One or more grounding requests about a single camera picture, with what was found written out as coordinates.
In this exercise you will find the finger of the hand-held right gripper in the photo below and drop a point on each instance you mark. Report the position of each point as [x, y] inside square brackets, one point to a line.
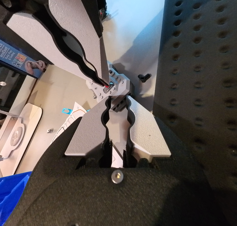
[37, 37]
[77, 16]

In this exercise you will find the small grey connector block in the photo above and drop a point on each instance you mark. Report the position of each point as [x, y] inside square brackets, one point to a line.
[49, 131]

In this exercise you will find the black dimpled pad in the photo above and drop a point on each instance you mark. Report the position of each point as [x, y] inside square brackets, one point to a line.
[203, 63]

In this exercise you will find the white control hub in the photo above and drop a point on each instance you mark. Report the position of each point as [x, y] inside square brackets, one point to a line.
[120, 85]

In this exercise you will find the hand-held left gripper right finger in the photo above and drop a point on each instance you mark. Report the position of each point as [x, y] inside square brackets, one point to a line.
[148, 137]

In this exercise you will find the blue brick separator tool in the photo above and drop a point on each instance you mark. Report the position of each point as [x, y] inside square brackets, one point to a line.
[63, 110]

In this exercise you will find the blue plastic bin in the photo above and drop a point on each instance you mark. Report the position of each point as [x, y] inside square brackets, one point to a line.
[11, 192]

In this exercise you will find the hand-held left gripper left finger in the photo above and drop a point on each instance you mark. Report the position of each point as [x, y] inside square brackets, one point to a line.
[87, 137]

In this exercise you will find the black angle connector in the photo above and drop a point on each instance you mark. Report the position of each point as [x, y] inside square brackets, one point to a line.
[143, 77]

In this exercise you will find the blue toy box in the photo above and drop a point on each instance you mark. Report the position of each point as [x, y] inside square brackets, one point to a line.
[18, 61]

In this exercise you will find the white document stand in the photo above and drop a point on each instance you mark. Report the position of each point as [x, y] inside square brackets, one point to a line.
[31, 118]

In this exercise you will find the small white peg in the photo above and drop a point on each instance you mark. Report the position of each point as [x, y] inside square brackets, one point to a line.
[2, 83]

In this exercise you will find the clear sticker sheet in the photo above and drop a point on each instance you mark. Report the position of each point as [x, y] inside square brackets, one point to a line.
[77, 109]

